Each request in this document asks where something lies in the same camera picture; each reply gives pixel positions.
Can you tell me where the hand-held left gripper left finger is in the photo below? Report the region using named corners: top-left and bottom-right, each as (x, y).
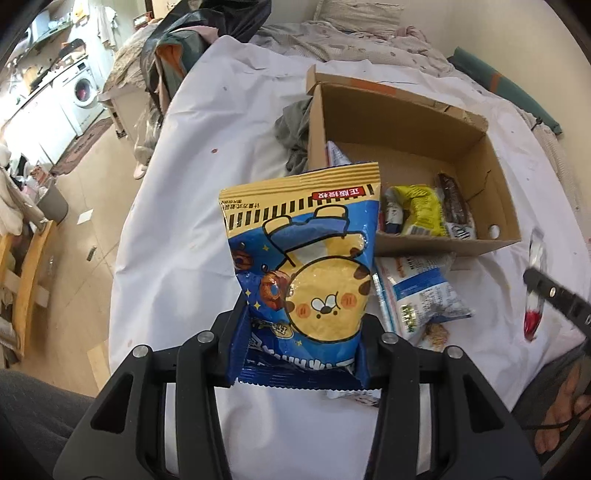
top-left (54, 291), bottom-right (252, 480)

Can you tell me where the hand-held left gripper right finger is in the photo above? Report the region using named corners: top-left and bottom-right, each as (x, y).
top-left (355, 311), bottom-right (541, 480)

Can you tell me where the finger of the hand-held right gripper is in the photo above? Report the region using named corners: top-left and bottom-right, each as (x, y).
top-left (523, 269), bottom-right (591, 326)

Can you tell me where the white red snack bar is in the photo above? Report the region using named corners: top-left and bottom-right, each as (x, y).
top-left (523, 228), bottom-right (548, 343)

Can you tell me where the blue bear print snack packet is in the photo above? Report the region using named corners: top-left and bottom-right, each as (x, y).
top-left (218, 161), bottom-right (382, 387)

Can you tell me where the brown chocolate bar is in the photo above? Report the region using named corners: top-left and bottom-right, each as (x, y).
top-left (436, 173), bottom-right (478, 241)

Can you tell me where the yellow snack packet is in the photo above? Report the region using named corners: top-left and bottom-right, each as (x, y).
top-left (385, 185), bottom-right (451, 239)

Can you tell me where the brown cardboard box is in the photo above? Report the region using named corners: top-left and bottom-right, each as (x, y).
top-left (305, 65), bottom-right (522, 258)

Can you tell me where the person's right hand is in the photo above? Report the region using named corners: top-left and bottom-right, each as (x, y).
top-left (536, 368), bottom-right (588, 455)

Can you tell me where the white blue snack packet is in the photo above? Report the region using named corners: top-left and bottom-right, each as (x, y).
top-left (372, 253), bottom-right (476, 350)

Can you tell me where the person's left leg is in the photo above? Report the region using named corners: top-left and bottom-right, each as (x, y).
top-left (0, 368), bottom-right (99, 480)

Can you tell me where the wooden bench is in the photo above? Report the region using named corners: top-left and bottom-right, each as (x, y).
top-left (0, 220), bottom-right (59, 357)

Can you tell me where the green cushion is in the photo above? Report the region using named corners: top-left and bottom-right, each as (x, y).
top-left (447, 46), bottom-right (563, 136)

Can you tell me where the grey cloth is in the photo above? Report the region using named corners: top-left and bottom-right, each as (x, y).
top-left (274, 98), bottom-right (315, 175)

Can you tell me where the grey waste bin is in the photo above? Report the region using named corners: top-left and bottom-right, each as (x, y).
top-left (37, 185), bottom-right (69, 223)

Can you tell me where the brown floor rug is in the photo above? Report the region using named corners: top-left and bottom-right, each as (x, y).
top-left (50, 116), bottom-right (114, 175)

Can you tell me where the white kitchen cabinet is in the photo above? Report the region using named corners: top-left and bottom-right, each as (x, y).
top-left (2, 90), bottom-right (79, 164)

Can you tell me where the white washing machine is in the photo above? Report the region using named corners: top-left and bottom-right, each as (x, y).
top-left (59, 59), bottom-right (105, 124)

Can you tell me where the patterned duvet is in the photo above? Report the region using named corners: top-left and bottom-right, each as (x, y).
top-left (252, 18), bottom-right (457, 75)

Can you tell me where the black plastic bag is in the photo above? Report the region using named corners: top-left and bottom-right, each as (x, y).
top-left (140, 0), bottom-right (274, 121)

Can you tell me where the patterned pillow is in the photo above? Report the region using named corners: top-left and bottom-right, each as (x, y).
top-left (314, 0), bottom-right (405, 29)

